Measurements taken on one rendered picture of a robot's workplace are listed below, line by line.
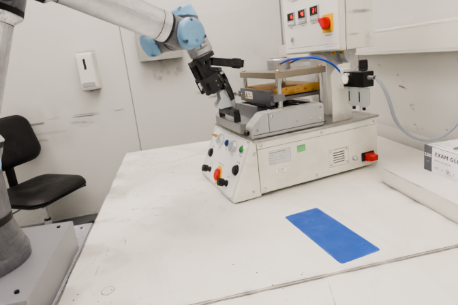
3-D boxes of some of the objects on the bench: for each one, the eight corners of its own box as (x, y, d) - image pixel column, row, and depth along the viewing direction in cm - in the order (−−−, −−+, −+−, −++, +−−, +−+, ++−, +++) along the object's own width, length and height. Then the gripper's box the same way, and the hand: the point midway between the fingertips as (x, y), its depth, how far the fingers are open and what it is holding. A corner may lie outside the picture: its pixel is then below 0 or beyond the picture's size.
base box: (317, 145, 146) (315, 106, 142) (386, 168, 112) (385, 118, 108) (201, 172, 128) (195, 129, 125) (239, 209, 94) (232, 151, 90)
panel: (202, 172, 127) (217, 125, 125) (232, 201, 99) (250, 141, 98) (197, 171, 126) (212, 124, 125) (225, 199, 98) (245, 139, 97)
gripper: (185, 62, 107) (213, 120, 113) (192, 62, 98) (223, 124, 105) (207, 50, 109) (234, 107, 115) (217, 49, 100) (245, 110, 107)
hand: (234, 107), depth 111 cm, fingers closed, pressing on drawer
